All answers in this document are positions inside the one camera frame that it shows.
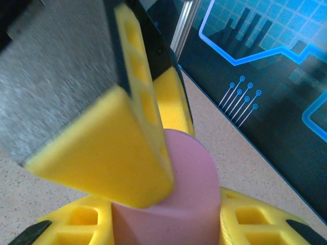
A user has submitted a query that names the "purple earbud charging case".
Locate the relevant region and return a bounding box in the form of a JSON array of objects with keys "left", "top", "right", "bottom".
[{"left": 109, "top": 129, "right": 222, "bottom": 245}]

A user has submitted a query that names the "aluminium corner post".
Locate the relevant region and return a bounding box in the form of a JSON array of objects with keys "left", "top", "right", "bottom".
[{"left": 170, "top": 0, "right": 201, "bottom": 53}]

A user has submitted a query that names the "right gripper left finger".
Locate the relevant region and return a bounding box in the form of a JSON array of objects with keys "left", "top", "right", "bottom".
[{"left": 7, "top": 195, "right": 114, "bottom": 245}]

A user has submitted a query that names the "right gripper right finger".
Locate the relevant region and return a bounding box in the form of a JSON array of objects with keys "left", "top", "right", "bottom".
[{"left": 219, "top": 186, "right": 326, "bottom": 245}]

